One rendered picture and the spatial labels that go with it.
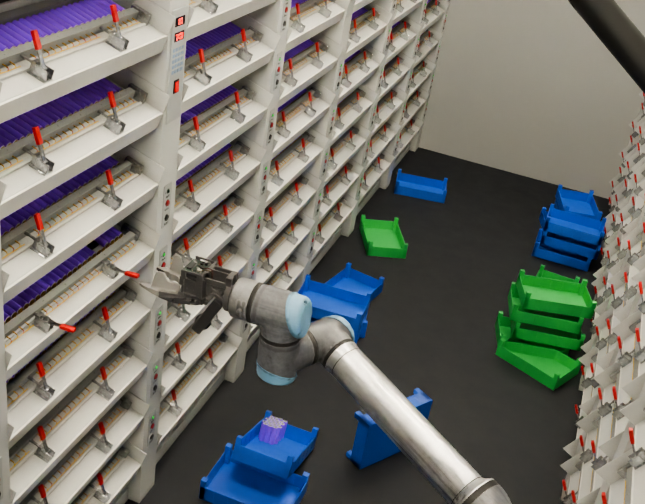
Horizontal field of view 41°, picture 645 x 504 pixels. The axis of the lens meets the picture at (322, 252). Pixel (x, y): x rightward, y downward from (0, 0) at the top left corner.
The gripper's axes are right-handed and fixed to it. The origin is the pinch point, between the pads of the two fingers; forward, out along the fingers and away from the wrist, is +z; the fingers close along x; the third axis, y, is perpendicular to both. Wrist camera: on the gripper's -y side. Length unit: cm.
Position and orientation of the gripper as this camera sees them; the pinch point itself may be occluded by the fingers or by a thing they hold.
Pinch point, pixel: (152, 279)
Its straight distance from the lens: 196.8
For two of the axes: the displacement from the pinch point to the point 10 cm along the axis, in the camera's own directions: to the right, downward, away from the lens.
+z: -9.3, -2.6, 2.4
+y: 1.2, -8.7, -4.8
